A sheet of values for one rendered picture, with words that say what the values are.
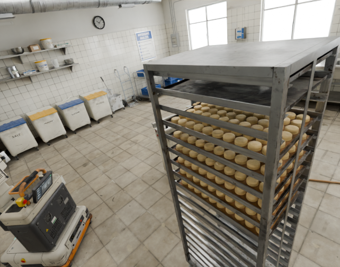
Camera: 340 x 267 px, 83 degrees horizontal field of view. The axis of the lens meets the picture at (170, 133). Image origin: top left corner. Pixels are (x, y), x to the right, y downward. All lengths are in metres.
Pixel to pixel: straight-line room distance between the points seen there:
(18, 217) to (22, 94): 3.95
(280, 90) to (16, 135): 5.00
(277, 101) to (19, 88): 5.48
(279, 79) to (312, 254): 1.98
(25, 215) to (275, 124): 1.97
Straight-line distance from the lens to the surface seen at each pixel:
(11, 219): 2.19
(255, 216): 1.04
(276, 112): 0.61
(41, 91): 5.76
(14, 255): 2.69
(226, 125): 0.76
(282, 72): 0.57
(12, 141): 5.22
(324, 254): 2.42
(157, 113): 1.03
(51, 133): 5.29
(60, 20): 5.97
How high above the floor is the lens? 1.95
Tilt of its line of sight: 28 degrees down
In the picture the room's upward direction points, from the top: 11 degrees counter-clockwise
